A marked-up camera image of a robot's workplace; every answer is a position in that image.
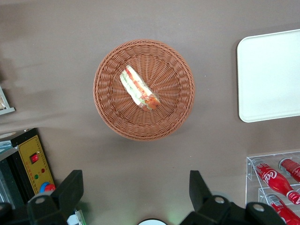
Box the red cola bottle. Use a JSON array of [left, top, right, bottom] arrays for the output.
[[255, 163, 300, 204], [266, 194, 300, 225], [278, 158, 300, 183]]

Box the red emergency stop button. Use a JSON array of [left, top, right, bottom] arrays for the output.
[[39, 182, 56, 193]]

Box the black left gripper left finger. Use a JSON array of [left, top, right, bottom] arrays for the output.
[[27, 170, 84, 225]]

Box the black food warmer yellow panel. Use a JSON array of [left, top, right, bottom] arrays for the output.
[[0, 127, 57, 209]]

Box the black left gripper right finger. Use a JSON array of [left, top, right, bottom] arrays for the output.
[[180, 170, 232, 225]]

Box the beige rectangular serving tray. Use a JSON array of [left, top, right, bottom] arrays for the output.
[[236, 29, 300, 123]]

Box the grey snack tray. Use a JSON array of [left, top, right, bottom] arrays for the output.
[[0, 85, 16, 115]]

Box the round brown wicker basket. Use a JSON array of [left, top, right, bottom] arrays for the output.
[[93, 38, 196, 142]]

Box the clear acrylic bottle rack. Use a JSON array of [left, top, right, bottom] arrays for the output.
[[245, 151, 300, 225]]

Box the triangle sandwich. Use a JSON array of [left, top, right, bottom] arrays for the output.
[[119, 65, 161, 112]]

